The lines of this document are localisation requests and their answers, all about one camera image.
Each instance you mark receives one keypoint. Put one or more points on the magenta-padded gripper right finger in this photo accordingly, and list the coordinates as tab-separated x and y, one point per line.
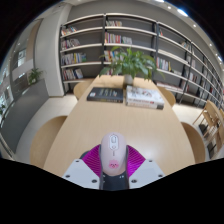
148	171

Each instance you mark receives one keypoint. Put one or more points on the thick book with pale spine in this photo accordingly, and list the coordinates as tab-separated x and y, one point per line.
143	105

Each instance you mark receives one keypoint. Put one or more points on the round ceiling lights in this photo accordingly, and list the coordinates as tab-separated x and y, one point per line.
182	12

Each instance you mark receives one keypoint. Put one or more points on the black book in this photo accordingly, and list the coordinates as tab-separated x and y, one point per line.
105	94

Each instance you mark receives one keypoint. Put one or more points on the small green floor plant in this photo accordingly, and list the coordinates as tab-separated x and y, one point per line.
34	76

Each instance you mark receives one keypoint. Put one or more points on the pale pink computer mouse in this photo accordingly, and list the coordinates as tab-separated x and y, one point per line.
114	155

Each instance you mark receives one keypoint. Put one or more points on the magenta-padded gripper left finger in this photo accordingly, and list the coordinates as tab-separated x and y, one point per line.
80	171

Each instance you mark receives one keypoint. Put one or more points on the green potted plant white pot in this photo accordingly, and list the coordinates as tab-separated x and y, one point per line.
130	63

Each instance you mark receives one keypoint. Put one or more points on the light wooden desks and chairs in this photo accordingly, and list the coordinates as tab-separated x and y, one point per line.
211	120

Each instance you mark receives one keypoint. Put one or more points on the white printed book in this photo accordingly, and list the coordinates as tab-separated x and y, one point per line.
144	94

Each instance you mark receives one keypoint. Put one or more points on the grey bookshelf unit with books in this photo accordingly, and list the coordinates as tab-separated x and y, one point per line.
133	36

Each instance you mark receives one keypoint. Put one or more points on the curved wooden chair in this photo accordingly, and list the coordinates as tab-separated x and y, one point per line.
45	140
195	143
168	96
81	89

